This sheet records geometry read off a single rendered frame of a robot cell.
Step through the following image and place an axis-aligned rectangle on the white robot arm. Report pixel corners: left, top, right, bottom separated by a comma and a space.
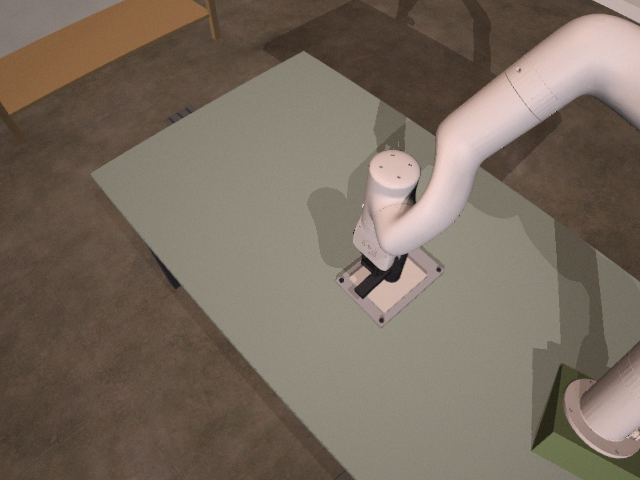
361, 14, 640, 459

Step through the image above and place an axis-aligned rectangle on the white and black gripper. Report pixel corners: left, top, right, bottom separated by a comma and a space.
353, 215, 401, 278

